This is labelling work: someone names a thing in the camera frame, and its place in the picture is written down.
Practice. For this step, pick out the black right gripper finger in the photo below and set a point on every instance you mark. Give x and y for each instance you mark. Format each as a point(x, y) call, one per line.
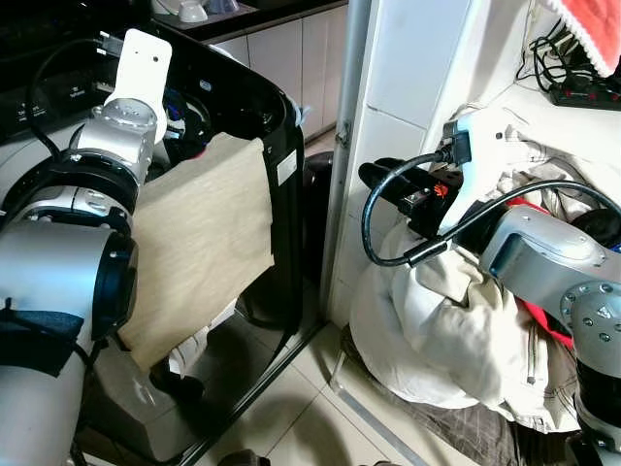
point(378, 175)

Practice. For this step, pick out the beige woven cloth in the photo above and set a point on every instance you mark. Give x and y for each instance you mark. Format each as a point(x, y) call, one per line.
point(194, 243)

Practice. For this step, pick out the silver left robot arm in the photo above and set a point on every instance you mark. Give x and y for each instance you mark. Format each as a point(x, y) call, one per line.
point(49, 282)

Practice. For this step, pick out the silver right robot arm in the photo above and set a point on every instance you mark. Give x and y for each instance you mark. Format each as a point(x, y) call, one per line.
point(543, 252)

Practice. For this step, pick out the black round bin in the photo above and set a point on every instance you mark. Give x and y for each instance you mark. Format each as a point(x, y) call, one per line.
point(318, 175)

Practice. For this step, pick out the pale blue rag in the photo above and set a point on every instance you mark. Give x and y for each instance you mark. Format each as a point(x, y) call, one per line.
point(304, 114)

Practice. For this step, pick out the white kitchen cabinet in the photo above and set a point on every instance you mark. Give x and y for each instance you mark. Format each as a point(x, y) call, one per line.
point(277, 58)

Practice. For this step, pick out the white cup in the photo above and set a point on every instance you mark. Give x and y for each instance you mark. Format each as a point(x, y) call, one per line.
point(191, 12)

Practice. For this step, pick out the black kitchen countertop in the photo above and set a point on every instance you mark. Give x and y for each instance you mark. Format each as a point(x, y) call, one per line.
point(252, 21)

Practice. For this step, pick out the white crumpled jacket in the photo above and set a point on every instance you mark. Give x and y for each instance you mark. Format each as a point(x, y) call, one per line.
point(437, 330)

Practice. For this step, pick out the black power strip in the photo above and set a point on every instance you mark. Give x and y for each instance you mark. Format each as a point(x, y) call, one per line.
point(582, 95)

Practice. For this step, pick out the black garment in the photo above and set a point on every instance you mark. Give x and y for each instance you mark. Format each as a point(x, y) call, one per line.
point(600, 228)

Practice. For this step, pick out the red towel with white trim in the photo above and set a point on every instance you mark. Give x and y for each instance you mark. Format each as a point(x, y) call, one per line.
point(592, 29)

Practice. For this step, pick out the metal floor threshold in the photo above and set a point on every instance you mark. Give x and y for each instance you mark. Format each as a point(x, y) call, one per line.
point(374, 422)

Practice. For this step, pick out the white cloth piece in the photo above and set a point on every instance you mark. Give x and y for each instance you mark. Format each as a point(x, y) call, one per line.
point(197, 349)

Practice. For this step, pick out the brown plaid cloth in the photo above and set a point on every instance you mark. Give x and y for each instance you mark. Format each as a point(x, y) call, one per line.
point(485, 437)

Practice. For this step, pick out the grey door frame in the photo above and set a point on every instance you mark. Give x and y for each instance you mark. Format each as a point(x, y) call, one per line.
point(344, 116)

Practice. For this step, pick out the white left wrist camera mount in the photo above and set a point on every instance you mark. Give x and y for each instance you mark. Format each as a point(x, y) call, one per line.
point(144, 63)

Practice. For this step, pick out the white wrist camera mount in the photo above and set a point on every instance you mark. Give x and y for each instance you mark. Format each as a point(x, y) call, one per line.
point(144, 63)
point(480, 155)

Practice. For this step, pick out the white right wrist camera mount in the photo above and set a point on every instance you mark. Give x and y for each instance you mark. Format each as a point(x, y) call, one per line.
point(480, 155)

